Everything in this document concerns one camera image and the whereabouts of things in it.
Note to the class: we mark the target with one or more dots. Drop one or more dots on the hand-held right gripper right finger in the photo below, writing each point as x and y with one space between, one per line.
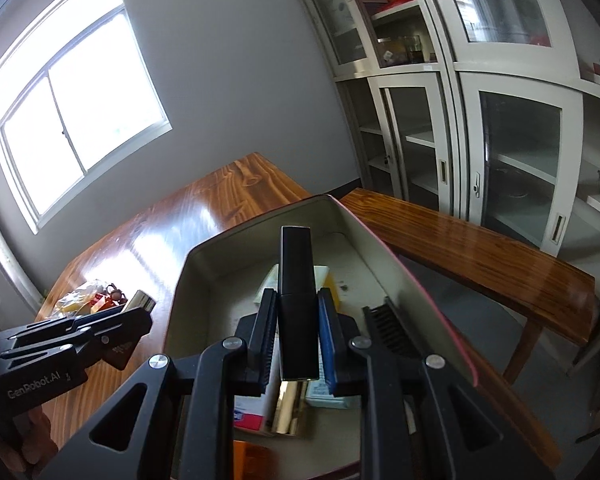
327 340

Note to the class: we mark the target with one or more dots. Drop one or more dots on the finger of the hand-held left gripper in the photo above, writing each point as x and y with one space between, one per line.
55 327
125 325

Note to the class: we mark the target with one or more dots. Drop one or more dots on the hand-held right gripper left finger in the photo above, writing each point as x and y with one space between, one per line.
265 340

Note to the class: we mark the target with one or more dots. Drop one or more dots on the yellow plastic toy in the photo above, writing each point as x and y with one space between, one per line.
72 305

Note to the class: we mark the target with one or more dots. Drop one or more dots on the black lipstick case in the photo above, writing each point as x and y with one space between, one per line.
297 310

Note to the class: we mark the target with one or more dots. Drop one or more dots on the clear plastic bag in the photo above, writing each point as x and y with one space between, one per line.
85 287

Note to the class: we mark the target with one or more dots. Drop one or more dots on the light blue carton box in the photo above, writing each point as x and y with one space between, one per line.
322 395

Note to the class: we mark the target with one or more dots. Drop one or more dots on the pink storage box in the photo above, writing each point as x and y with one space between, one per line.
240 260

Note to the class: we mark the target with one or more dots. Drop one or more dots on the person's left hand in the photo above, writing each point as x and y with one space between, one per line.
32 435

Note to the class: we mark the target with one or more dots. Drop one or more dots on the red building block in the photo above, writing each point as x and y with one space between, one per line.
100 302

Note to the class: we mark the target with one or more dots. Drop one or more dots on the black comb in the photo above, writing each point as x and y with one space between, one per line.
387 327

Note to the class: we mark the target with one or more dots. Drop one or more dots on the gold tube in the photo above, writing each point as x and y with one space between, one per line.
287 410

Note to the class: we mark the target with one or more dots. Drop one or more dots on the white pink carton box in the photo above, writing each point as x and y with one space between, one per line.
252 412

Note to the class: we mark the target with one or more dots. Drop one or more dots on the wooden desk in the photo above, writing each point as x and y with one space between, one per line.
155 240

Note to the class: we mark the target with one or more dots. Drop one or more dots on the wooden bench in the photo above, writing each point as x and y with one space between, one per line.
480 255

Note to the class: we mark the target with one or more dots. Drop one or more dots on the window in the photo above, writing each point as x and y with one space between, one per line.
80 125

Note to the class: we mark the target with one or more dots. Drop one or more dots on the white glass door cabinet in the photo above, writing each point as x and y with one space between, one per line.
460 85

